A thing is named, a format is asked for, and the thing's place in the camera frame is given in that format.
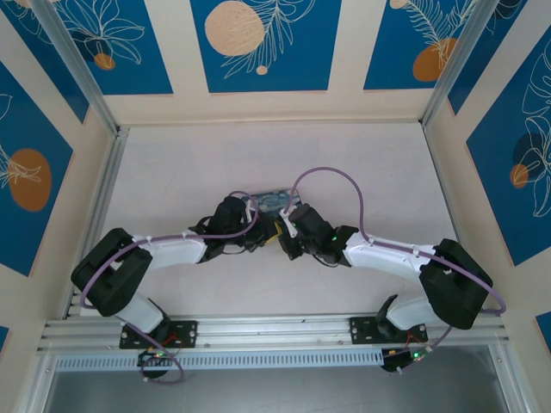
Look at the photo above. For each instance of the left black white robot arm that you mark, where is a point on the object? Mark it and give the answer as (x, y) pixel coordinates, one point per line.
(107, 279)

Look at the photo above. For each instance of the left controller board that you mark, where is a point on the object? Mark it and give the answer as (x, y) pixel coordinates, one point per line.
(157, 357)

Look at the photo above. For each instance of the right controller board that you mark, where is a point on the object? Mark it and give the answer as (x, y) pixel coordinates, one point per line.
(409, 358)

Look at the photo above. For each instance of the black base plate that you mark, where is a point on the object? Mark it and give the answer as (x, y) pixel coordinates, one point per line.
(366, 331)
(138, 337)

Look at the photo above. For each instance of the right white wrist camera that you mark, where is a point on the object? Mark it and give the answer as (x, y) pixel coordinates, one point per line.
(289, 221)

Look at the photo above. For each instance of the aluminium frame post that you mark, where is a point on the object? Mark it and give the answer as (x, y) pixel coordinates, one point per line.
(82, 73)
(452, 64)

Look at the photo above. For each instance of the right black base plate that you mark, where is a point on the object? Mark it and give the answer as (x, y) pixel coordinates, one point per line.
(366, 331)

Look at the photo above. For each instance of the right aluminium frame post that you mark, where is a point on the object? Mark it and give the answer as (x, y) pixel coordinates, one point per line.
(452, 64)

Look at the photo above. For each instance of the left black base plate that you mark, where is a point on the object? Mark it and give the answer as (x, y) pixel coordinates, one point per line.
(138, 337)

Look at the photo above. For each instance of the left aluminium side rail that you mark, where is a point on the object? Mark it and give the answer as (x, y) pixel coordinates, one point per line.
(107, 185)

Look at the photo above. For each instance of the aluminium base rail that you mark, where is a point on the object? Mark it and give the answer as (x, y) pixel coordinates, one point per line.
(267, 329)

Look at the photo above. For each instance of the starry night print box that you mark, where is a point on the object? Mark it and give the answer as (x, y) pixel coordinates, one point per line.
(275, 200)

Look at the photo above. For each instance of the aluminium side rail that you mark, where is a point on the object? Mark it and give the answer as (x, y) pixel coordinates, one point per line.
(447, 172)
(107, 185)

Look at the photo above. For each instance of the left aluminium frame post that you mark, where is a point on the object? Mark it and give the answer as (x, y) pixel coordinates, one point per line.
(82, 73)

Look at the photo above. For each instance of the right aluminium side rail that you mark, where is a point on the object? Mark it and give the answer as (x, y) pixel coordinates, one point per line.
(447, 172)

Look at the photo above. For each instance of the grey metal panel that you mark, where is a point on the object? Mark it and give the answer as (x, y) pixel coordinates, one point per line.
(275, 391)

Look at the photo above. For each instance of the controller board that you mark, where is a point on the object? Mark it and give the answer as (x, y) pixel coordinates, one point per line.
(409, 358)
(157, 357)

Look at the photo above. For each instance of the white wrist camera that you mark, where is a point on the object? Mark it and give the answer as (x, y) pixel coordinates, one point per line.
(249, 211)
(289, 221)

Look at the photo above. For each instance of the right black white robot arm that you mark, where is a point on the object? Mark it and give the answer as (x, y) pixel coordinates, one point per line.
(456, 288)

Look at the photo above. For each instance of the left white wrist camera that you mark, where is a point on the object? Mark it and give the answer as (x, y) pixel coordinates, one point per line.
(249, 211)

